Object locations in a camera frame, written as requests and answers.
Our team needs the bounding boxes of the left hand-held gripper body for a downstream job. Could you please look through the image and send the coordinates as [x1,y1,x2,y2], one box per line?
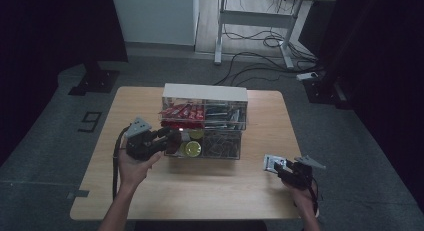
[125,116,168,162]

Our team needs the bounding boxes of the black stand base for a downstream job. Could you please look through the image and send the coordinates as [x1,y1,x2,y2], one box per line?
[67,60,121,97]

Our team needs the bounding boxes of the person's right hand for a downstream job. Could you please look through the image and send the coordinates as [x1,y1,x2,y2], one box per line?
[282,180,318,219]

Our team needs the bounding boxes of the pile of dark green packets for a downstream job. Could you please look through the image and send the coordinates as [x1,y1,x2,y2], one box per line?
[204,104,247,129]

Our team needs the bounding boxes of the black floor cables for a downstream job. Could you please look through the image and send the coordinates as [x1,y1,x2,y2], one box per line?
[213,22,319,88]

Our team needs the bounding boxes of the white cabinet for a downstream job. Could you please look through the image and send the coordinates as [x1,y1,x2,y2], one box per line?
[110,0,201,47]

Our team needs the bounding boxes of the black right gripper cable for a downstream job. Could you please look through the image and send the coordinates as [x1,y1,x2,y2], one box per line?
[309,176,320,217]

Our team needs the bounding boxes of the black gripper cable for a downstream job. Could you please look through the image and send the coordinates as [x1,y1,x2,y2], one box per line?
[112,125,132,201]
[309,176,320,217]

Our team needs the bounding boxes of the grey white sachet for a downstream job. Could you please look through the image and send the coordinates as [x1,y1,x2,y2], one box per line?
[262,153,288,174]

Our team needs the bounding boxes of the pile of brown packets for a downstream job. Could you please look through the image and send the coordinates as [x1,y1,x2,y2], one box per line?
[202,130,241,159]

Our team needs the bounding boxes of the person's left hand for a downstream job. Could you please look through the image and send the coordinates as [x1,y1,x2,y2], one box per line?
[117,147,165,193]

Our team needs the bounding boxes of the dark equipment base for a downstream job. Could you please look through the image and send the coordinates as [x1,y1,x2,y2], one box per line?
[301,66,355,111]

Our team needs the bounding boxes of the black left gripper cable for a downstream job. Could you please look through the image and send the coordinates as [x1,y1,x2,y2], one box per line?
[112,125,132,201]

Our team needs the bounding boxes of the white power strip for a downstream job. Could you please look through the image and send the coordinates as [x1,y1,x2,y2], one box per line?
[296,71,320,82]

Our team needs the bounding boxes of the pile of red packets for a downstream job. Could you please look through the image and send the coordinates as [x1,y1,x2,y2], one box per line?
[160,103,206,129]

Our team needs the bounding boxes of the white metal frame desk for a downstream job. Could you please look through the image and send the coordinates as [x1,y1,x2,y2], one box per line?
[209,0,338,71]

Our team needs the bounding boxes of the white clear drawer organizer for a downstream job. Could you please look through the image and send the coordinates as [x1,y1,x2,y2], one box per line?
[159,83,250,161]

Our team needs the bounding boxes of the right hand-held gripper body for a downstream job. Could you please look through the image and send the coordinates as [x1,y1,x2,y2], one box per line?
[281,154,327,192]

